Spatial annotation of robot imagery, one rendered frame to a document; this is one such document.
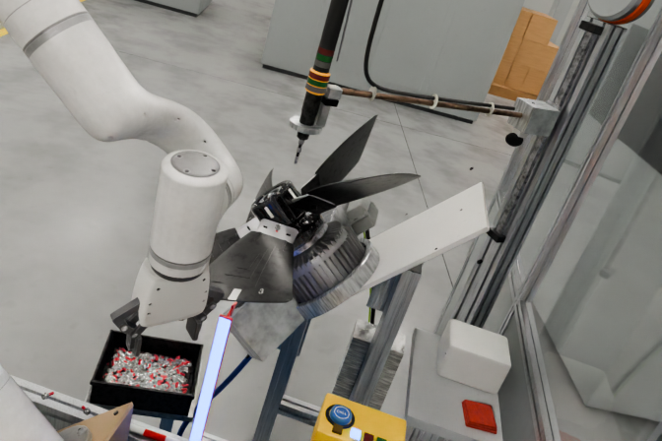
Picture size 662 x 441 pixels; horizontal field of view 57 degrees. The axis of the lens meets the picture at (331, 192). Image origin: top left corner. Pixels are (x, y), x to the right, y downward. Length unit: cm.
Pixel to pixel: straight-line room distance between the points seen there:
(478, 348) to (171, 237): 105
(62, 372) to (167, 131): 192
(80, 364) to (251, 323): 138
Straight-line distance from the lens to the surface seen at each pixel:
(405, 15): 689
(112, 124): 77
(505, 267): 183
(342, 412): 116
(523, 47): 934
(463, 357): 166
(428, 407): 160
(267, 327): 143
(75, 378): 265
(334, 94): 126
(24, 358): 273
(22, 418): 102
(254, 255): 130
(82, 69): 77
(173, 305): 90
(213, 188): 75
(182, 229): 78
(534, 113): 157
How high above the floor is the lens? 189
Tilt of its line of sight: 25 degrees down
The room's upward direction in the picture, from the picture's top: 17 degrees clockwise
